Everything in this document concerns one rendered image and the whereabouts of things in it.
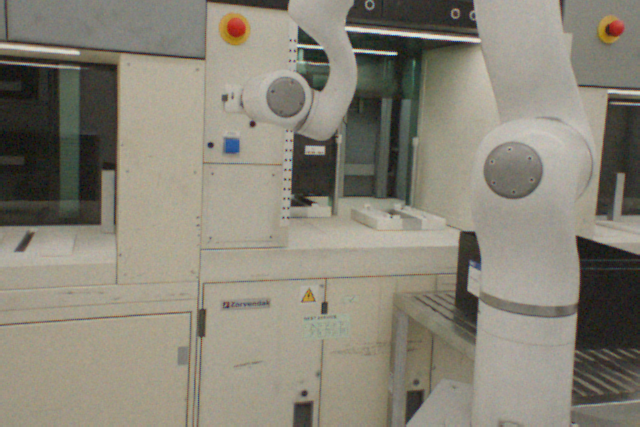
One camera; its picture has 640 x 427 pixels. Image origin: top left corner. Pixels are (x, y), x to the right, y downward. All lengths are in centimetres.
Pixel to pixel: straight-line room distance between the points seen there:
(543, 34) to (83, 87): 129
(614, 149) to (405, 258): 113
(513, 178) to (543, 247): 10
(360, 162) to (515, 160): 175
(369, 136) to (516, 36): 168
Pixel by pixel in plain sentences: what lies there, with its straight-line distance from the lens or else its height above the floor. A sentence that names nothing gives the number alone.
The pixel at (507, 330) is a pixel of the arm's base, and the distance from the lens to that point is 84.
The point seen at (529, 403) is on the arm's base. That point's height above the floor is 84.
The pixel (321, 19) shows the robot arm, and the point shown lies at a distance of 97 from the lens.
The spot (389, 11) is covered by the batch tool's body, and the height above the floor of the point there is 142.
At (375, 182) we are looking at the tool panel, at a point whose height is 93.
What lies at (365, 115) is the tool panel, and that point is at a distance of 246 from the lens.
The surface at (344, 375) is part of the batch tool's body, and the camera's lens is 160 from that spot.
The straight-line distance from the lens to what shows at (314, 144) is 188.
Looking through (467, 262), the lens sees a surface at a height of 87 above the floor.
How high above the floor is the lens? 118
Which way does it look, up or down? 6 degrees down
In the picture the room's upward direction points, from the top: 3 degrees clockwise
